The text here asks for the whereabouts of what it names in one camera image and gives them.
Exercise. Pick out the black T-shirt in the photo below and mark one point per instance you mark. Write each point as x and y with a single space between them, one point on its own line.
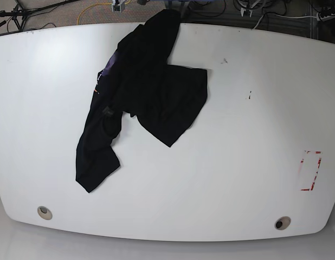
137 79

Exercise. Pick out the red tape rectangle marking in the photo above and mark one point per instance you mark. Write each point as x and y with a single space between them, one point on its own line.
308 171

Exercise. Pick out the black tripod stand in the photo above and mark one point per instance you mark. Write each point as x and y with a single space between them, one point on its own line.
20 15

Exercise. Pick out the white power strip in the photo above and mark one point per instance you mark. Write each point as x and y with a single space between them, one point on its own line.
326 14

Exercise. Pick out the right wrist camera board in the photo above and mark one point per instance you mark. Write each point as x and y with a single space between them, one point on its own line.
118 5

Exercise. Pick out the right table cable grommet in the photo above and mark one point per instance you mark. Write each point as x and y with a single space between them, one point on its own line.
283 223

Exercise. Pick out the table cable grommet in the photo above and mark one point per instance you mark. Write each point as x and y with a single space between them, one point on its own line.
44 213
283 223

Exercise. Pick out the left table cable grommet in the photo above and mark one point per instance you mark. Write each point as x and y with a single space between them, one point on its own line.
44 213

